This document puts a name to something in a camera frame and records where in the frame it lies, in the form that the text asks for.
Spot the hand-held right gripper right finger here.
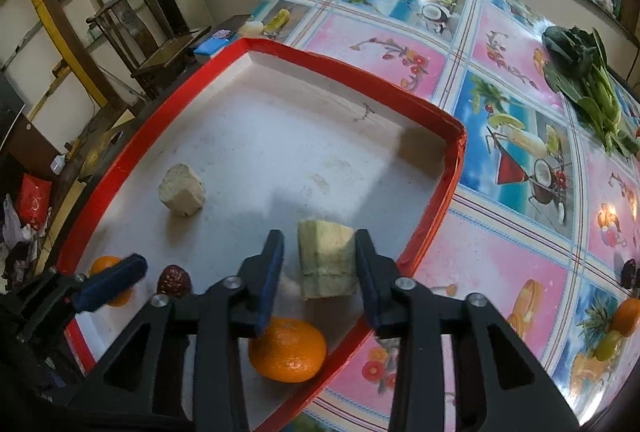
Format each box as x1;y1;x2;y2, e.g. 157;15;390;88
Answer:
353;228;583;432

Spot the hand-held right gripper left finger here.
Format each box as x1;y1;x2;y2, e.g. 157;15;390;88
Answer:
47;229;287;432

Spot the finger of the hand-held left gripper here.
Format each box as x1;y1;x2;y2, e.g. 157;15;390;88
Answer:
14;266;87;344
70;253;149;314

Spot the small orange kumquat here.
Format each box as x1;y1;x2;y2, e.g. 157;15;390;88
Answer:
89;255;135;308

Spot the peeled sugarcane piece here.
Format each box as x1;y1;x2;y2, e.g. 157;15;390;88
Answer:
297;219;360;301

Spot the dried red date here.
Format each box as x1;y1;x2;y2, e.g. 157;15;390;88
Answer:
157;264;193;299

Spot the large orange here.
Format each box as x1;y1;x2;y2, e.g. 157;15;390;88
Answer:
248;318;328;384
610;298;640;338

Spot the small white sugarcane chunk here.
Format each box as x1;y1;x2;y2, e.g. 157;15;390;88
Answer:
159;163;206;218

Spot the red tray with white inside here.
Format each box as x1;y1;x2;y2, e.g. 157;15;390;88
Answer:
56;38;468;432

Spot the pile of clothes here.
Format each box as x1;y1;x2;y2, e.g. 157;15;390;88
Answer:
0;194;51;293

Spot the red bag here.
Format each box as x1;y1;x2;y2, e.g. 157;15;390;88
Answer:
19;174;53;230

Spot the wooden chair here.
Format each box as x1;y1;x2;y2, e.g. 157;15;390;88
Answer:
86;0;213;100

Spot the blue sponge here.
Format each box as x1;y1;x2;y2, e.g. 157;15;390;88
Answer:
194;38;230;59

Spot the green grape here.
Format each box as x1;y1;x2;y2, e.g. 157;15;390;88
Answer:
594;329;625;361

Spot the dark purple plum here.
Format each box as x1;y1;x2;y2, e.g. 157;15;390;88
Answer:
621;259;640;289

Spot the leafy green vegetable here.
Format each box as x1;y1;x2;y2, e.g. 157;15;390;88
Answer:
541;26;636;158

